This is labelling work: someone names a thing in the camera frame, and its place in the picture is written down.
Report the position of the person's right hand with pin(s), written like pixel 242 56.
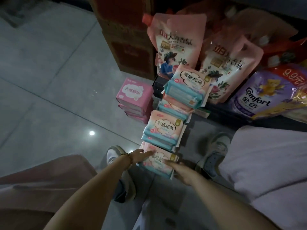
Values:
pixel 188 176

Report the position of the person's left hand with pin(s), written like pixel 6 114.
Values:
pixel 140 156

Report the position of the person's left fingers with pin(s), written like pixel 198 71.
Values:
pixel 147 153

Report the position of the person's right fingers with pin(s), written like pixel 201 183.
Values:
pixel 171 164

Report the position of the pink sanitary pad pack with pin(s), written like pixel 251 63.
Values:
pixel 157 159

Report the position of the person's right forearm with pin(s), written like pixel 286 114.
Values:
pixel 227 205

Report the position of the person's left forearm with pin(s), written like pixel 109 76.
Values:
pixel 96 194

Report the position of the person's left shoe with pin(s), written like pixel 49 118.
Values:
pixel 127 179

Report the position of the person's shoe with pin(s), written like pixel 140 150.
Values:
pixel 127 179
pixel 214 153

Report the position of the pink boxed pad packet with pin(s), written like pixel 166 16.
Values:
pixel 133 111
pixel 134 92
pixel 138 118

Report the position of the person's right shoe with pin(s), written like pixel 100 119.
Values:
pixel 214 153

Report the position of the green white small box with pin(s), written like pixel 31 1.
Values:
pixel 203 113

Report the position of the row of pink blue packets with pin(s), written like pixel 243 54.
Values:
pixel 186 81

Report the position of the person's right trouser leg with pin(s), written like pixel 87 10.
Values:
pixel 268 165

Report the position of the person's trouser leg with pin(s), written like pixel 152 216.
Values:
pixel 36 189
pixel 268 165

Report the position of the brown cardboard box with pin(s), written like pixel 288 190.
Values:
pixel 130 55
pixel 120 11

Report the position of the pink detergent refill pouch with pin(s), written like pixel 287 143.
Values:
pixel 178 38
pixel 230 67

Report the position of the purple fabric softener pouch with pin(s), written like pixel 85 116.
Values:
pixel 266 95

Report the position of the person's left trouser leg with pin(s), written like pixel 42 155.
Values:
pixel 36 189

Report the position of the red refill pouch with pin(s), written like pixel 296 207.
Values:
pixel 284 53

